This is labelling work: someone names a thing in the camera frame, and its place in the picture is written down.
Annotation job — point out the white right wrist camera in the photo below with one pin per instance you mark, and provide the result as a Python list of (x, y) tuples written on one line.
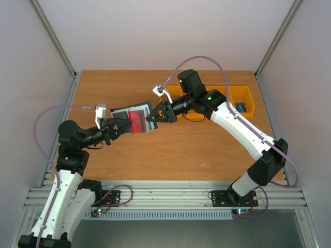
[(160, 90)]

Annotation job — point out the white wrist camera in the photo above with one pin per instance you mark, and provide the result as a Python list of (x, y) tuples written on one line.
[(160, 90), (100, 113)]

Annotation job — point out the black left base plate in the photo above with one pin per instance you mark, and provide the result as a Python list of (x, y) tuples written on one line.
[(112, 198)]

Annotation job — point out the aluminium frame post left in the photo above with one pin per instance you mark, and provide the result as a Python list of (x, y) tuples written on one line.
[(52, 35)]

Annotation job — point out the black leather card holder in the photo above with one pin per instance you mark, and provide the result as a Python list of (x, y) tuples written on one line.
[(123, 113)]

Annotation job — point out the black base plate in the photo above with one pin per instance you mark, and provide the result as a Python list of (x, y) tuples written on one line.
[(219, 199), (112, 198)]

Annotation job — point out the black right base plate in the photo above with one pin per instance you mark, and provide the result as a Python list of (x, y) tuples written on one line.
[(219, 199)]

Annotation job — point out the blue card in bin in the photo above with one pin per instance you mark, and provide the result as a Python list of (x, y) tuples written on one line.
[(240, 107)]

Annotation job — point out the aluminium frame post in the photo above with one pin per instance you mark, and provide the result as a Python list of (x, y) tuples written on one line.
[(291, 13), (52, 35)]

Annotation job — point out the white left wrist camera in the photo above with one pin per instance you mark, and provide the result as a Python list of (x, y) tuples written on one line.
[(100, 113)]

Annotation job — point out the aluminium frame post right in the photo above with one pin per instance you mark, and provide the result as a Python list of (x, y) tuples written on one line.
[(291, 13)]

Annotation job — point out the grey slotted cable duct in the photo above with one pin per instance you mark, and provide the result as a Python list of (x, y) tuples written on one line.
[(171, 214)]

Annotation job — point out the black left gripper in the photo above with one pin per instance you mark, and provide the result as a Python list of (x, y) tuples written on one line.
[(109, 130)]

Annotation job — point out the aluminium rail base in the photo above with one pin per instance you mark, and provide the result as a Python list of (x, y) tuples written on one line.
[(193, 194)]

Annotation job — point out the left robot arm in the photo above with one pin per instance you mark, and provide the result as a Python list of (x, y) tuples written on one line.
[(71, 196)]

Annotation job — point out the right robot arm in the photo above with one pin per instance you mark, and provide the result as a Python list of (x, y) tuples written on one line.
[(267, 152)]

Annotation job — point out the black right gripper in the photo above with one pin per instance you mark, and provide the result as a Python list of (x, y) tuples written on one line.
[(170, 111)]

